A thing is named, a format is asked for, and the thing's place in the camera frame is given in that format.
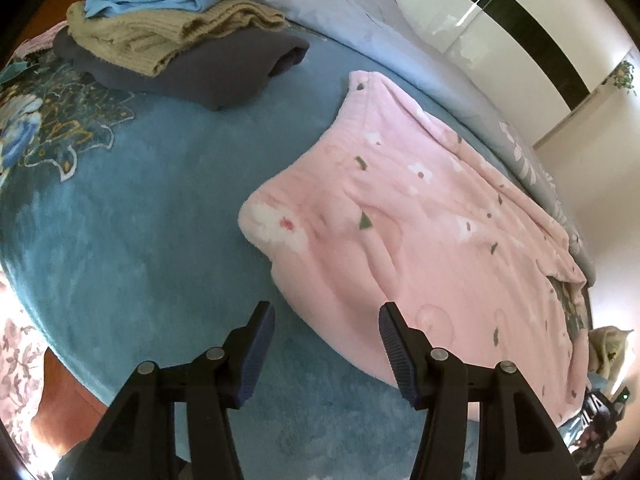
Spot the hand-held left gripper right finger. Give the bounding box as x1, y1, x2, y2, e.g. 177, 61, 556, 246
377, 302, 583, 480

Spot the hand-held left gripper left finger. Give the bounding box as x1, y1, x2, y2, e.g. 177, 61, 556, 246
82, 301, 277, 480

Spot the pink fleece garment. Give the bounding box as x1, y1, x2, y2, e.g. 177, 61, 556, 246
237, 70, 591, 423

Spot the pale yellow cloth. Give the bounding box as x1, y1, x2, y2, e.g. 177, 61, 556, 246
587, 326, 633, 391

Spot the blue fleece blanket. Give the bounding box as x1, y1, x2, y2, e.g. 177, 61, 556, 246
0, 35, 576, 480

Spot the pink floral sheet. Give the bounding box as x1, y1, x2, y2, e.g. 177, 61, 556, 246
0, 280, 48, 466

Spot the grey daisy print quilt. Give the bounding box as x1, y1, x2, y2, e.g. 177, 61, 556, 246
270, 0, 598, 283

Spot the dark floral bed blanket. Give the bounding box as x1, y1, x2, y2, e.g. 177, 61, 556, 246
0, 52, 136, 183

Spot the green hanging plant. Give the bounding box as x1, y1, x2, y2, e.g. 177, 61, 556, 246
602, 60, 639, 97

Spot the white wardrobe with black stripe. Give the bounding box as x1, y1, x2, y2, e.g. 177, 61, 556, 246
320, 0, 640, 126

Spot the light blue folded garment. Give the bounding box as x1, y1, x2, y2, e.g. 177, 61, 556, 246
84, 0, 226, 19

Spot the small pink cloth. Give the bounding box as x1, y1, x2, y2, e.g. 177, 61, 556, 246
15, 22, 68, 56

